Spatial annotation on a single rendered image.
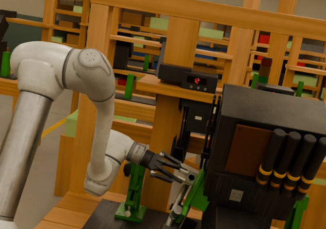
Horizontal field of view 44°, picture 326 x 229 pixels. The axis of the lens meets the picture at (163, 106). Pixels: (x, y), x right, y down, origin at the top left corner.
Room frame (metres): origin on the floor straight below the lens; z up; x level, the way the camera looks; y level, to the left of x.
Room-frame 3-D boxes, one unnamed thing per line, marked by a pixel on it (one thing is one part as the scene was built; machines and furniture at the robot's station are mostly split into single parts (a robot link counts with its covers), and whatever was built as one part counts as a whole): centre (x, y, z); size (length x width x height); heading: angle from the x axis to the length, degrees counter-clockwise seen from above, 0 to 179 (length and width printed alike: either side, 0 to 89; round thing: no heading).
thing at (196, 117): (1.86, -0.21, 1.42); 0.17 x 0.12 x 0.15; 84
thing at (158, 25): (8.70, -0.20, 1.12); 3.01 x 0.54 x 2.24; 85
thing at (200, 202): (1.58, -0.22, 1.17); 0.13 x 0.12 x 0.20; 84
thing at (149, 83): (1.90, -0.32, 1.52); 0.90 x 0.25 x 0.04; 84
